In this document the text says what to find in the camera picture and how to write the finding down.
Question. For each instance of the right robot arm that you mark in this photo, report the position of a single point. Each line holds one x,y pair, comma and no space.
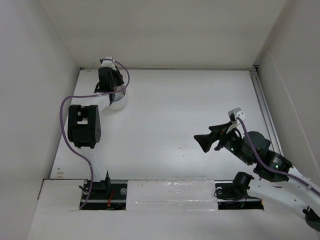
272,179

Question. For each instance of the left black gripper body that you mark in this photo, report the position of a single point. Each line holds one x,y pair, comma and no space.
116,80

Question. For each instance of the aluminium rail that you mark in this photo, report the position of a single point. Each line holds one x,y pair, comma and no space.
116,201
264,108

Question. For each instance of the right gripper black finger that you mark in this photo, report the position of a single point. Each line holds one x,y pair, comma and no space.
217,129
206,140

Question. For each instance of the aluminium rail front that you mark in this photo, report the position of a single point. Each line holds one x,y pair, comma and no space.
116,201

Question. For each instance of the aluminium rail right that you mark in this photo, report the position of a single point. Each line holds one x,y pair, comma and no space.
264,108

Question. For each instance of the white round divided organizer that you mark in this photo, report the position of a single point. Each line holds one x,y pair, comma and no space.
119,99

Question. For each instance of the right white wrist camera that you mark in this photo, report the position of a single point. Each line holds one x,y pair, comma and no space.
236,114

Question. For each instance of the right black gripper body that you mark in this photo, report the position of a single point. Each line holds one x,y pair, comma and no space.
232,143

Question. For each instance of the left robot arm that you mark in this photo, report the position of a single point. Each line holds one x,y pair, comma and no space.
84,126

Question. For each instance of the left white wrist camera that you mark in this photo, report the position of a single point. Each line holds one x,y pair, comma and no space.
108,62

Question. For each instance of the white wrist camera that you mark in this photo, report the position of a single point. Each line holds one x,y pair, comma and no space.
108,62
236,114

